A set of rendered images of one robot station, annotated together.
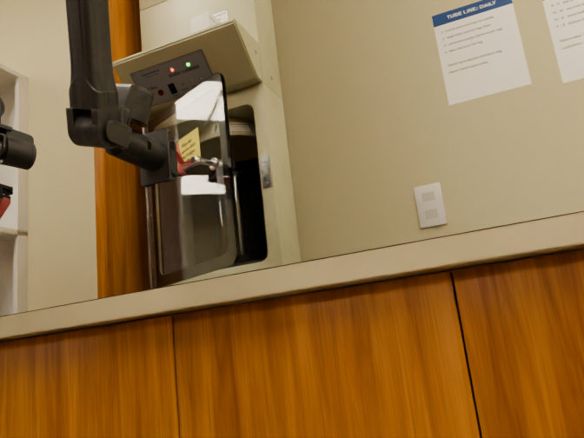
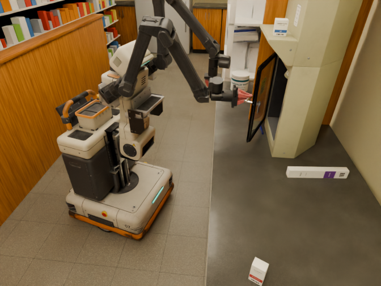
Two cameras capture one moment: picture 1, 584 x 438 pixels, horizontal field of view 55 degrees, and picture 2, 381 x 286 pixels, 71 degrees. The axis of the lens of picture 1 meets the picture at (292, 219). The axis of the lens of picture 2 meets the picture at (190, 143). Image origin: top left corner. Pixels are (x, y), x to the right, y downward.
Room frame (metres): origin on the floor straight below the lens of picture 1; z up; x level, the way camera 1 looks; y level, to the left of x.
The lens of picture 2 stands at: (0.46, -0.89, 1.77)
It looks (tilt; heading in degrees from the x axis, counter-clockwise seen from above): 35 degrees down; 74
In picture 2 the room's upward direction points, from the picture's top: 1 degrees clockwise
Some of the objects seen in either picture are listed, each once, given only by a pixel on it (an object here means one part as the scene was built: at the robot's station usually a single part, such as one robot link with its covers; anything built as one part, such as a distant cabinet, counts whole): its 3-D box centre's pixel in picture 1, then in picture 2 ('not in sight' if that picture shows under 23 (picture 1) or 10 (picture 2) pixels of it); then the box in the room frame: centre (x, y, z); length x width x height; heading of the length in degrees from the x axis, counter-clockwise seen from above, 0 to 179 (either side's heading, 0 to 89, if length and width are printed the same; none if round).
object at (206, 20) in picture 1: (206, 32); (280, 26); (1.13, 0.14, 1.54); 0.05 x 0.05 x 0.06; 65
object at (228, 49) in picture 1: (186, 71); (274, 43); (1.16, 0.20, 1.46); 0.32 x 0.12 x 0.10; 69
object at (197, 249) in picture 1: (186, 184); (261, 97); (1.15, 0.22, 1.19); 0.30 x 0.01 x 0.40; 45
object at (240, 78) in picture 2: not in sight; (239, 83); (1.31, 0.82, 1.02); 0.13 x 0.13 x 0.15
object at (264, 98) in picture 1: (230, 150); (308, 74); (1.33, 0.13, 1.33); 0.32 x 0.25 x 0.77; 69
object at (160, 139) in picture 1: (148, 154); (228, 96); (0.98, 0.25, 1.20); 0.07 x 0.07 x 0.10; 69
